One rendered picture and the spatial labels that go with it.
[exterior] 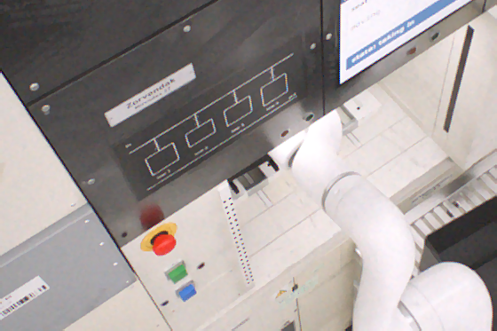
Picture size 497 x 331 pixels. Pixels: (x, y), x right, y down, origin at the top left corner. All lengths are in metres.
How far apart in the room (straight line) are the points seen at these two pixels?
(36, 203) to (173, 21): 0.30
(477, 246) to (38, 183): 1.17
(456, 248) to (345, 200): 0.69
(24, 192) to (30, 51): 0.23
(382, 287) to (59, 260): 0.48
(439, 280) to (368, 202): 0.17
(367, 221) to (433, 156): 0.70
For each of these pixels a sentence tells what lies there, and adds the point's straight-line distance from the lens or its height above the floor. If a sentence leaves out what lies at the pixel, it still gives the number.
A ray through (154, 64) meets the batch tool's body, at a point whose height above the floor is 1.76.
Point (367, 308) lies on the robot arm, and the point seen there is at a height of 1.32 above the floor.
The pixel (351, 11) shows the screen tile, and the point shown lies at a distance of 1.11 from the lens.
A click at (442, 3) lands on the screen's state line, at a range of 1.29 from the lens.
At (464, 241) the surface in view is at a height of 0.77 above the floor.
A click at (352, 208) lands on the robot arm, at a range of 1.21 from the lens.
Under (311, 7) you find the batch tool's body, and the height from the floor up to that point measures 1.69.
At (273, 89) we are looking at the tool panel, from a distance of 1.12.
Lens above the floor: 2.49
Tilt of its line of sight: 60 degrees down
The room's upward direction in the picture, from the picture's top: 7 degrees counter-clockwise
